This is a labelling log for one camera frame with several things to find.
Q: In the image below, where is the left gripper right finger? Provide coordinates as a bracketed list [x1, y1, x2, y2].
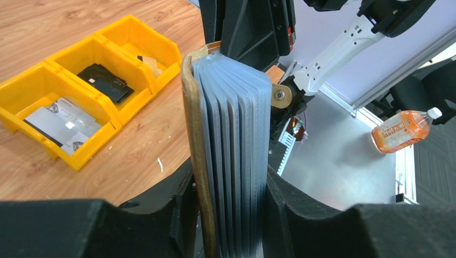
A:
[262, 169, 455, 257]

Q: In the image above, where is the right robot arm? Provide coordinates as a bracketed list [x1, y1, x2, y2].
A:
[198, 1, 433, 143]

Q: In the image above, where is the brown leather card holder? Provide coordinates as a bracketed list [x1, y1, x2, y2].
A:
[181, 41, 292, 257]

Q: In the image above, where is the yellow bin with gold cards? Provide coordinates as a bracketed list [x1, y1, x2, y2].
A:
[95, 15, 182, 93]

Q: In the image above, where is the silver cards stack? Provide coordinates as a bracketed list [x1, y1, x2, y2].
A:
[24, 98, 102, 155]

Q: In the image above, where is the yellow bin with silver cards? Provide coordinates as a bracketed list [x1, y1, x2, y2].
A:
[1, 62, 123, 171]

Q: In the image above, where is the orange drink bottle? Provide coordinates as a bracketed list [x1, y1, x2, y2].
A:
[371, 107, 442, 154]

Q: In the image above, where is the yellow bin with black cards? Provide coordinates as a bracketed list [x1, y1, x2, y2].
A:
[46, 36, 158, 125]

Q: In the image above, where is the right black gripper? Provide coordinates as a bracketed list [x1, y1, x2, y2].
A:
[199, 0, 296, 71]

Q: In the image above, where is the black cards stack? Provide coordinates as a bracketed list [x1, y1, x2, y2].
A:
[77, 63, 134, 104]

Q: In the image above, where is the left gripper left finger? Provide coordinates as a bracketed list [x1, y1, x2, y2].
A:
[1, 160, 198, 257]

